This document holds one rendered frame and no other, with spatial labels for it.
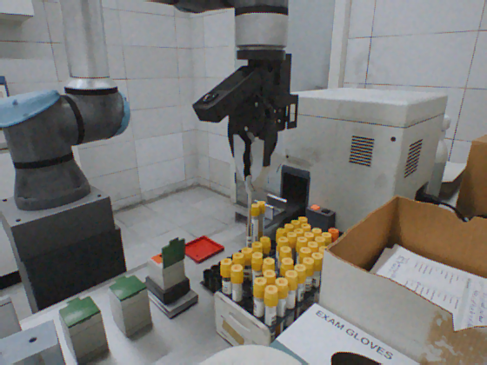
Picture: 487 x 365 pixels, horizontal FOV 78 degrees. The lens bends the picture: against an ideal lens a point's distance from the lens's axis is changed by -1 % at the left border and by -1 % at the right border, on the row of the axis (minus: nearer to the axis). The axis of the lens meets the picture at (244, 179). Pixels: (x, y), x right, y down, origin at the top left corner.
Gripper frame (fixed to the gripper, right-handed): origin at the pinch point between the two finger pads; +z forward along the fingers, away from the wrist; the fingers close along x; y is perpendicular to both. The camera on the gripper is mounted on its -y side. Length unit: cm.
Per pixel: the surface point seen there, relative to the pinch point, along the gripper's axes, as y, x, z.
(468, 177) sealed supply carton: 63, -21, 10
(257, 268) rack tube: -7.8, -9.1, 7.6
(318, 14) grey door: 151, 86, -48
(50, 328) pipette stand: -30.7, -0.7, 7.8
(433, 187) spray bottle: 60, -14, 14
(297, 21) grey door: 151, 101, -45
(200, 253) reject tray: -2.3, 11.5, 17.7
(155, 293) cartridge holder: -15.9, 5.3, 15.8
